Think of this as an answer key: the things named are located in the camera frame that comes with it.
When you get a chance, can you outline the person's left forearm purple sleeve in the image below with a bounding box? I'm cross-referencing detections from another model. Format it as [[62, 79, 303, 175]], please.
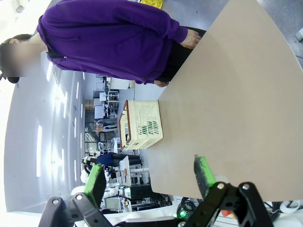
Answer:
[[151, 16, 190, 44]]

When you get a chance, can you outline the person's right hand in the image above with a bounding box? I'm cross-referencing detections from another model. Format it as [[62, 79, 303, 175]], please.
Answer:
[[153, 79, 170, 88]]

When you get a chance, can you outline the background person in grey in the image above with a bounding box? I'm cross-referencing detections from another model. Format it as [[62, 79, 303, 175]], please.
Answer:
[[93, 119, 118, 126]]

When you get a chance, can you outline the black computer case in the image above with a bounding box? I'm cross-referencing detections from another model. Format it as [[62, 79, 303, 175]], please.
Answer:
[[130, 184, 154, 201]]

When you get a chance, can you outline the background person in blue top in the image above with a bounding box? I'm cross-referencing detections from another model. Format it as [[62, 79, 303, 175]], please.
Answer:
[[96, 152, 144, 167]]

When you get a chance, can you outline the person in purple sweater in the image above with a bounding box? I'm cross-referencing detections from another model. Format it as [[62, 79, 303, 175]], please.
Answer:
[[0, 0, 206, 86]]

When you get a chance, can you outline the black cable bundle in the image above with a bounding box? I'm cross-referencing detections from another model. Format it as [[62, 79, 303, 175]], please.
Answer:
[[177, 196, 204, 213]]

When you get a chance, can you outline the cream basket with brown handles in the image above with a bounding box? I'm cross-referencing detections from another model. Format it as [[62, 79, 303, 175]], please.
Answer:
[[119, 99, 164, 151]]

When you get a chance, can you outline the yellow cloth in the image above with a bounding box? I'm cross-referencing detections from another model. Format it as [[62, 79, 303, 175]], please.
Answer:
[[141, 0, 164, 9]]

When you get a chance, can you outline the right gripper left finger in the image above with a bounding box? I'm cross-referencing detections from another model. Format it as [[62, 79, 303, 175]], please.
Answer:
[[37, 163, 113, 227]]

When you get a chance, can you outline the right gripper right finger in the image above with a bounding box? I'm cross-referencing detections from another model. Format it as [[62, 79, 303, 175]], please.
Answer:
[[187, 154, 276, 227]]

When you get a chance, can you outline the person's left hand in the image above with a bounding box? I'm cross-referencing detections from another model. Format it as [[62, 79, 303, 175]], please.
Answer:
[[181, 29, 202, 50]]

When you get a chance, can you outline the person's right forearm purple sleeve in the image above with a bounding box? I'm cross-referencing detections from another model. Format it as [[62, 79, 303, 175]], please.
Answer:
[[132, 68, 157, 86]]

